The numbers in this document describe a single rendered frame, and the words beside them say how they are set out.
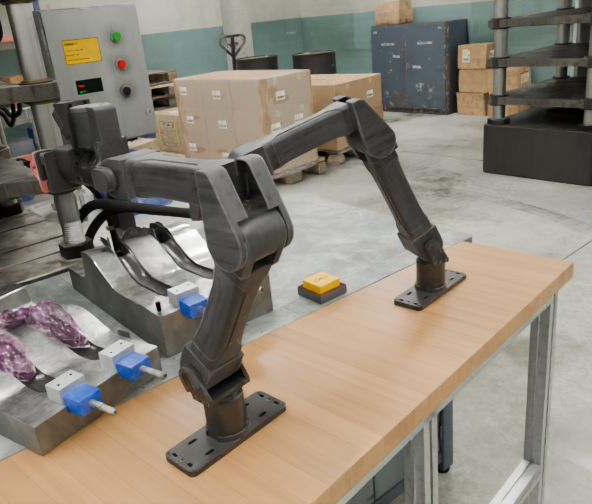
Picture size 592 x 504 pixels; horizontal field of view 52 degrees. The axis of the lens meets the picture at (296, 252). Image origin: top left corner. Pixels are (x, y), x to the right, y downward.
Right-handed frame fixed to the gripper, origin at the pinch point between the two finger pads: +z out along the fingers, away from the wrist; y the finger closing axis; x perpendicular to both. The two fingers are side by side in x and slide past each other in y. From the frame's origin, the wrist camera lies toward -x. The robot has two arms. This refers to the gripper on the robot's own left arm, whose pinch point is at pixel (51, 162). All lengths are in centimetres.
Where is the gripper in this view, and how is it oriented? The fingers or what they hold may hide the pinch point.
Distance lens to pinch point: 115.2
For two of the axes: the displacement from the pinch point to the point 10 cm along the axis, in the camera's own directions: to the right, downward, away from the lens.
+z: -7.3, -1.6, 6.6
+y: -6.7, 3.3, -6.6
